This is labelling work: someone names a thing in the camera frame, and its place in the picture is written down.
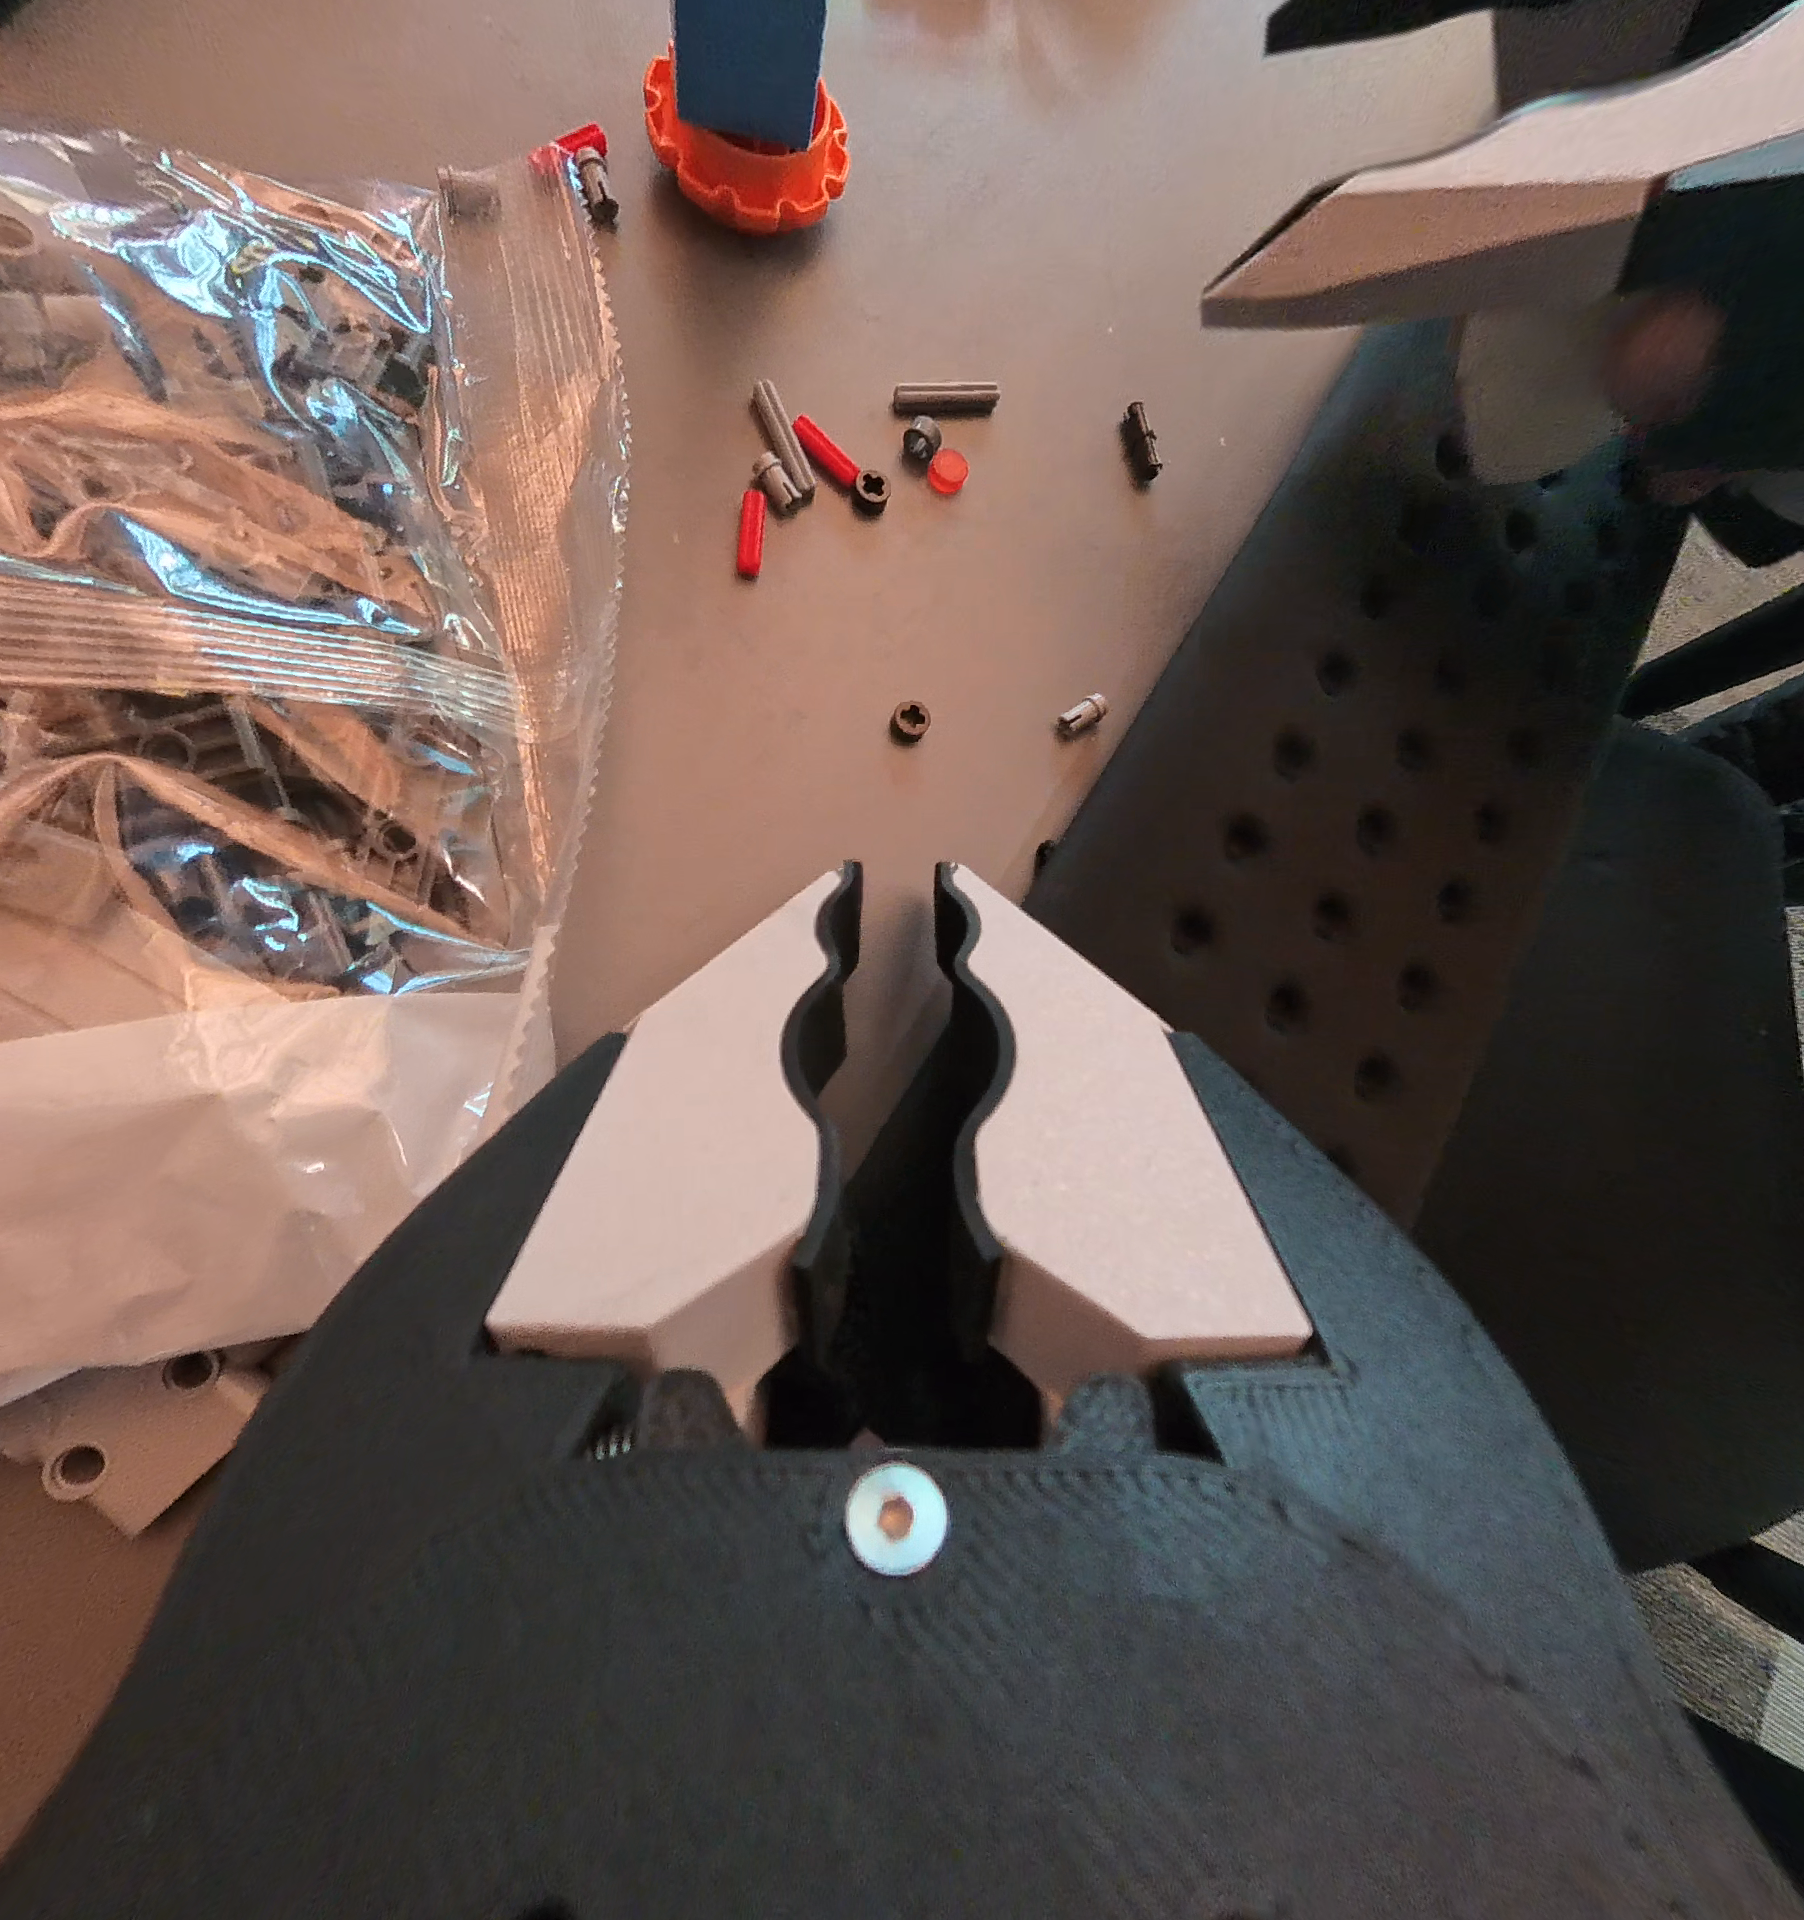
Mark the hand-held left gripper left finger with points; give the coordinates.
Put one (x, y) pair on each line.
(647, 1198)

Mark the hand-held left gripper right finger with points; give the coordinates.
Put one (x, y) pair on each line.
(1141, 1198)

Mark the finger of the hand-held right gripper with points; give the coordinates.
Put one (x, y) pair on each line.
(1442, 238)
(1593, 43)

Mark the orange gear wheel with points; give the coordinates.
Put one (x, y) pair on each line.
(752, 179)

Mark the blue cube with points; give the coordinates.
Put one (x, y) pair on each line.
(744, 67)

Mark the grey desk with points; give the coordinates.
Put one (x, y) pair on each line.
(781, 676)

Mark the person's right hand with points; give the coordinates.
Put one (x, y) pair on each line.
(1676, 367)

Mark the black perforated chair back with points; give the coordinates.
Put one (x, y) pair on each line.
(1098, 915)

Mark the black connector pin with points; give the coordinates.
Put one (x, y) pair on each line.
(1141, 442)

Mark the black chair seat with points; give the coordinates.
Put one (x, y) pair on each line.
(1621, 1198)

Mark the small grey pin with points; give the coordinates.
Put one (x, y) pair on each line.
(1082, 715)

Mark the grey plastic axle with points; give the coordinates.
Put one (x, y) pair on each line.
(781, 434)
(947, 398)

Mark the black bush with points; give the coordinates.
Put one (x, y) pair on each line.
(874, 490)
(912, 722)

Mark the red round stud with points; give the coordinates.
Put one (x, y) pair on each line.
(951, 471)

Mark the dark grey bush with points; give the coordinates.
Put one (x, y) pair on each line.
(922, 438)

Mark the grey panel piece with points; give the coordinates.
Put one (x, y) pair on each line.
(123, 1454)

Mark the long red axle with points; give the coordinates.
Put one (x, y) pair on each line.
(827, 449)

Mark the short red axle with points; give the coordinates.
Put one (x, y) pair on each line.
(750, 533)

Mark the grey connector pin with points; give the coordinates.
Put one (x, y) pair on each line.
(775, 482)

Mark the clear bag of grey parts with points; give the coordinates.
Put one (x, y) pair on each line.
(242, 600)

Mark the dark grey pin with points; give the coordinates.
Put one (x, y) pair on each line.
(602, 192)

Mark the grey connector block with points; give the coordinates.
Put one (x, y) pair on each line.
(469, 192)

